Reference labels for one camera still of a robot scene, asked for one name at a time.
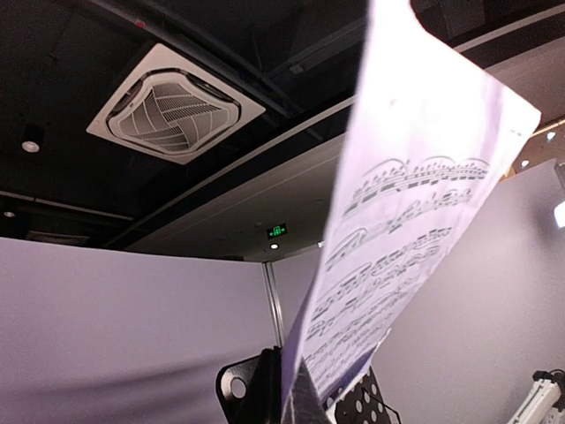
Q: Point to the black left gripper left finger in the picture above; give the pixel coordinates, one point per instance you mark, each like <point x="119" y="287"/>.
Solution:
<point x="267" y="388"/>

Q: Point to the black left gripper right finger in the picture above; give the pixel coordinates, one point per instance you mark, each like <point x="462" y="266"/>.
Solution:
<point x="302" y="405"/>

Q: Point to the black music stand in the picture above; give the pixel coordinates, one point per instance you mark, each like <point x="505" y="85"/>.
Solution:
<point x="363" y="403"/>

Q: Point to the purple sheet music page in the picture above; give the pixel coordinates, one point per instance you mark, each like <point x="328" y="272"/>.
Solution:
<point x="429" y="137"/>

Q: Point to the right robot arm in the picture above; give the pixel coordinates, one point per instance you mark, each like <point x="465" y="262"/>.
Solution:
<point x="544" y="403"/>

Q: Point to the green exit sign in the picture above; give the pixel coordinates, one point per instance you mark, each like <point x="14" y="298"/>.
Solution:
<point x="277" y="231"/>

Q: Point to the ceiling air conditioner vent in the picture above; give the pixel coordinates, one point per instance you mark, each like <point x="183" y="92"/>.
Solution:
<point x="172" y="109"/>

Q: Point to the aluminium frame post right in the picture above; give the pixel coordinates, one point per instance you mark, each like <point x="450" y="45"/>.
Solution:
<point x="274" y="302"/>

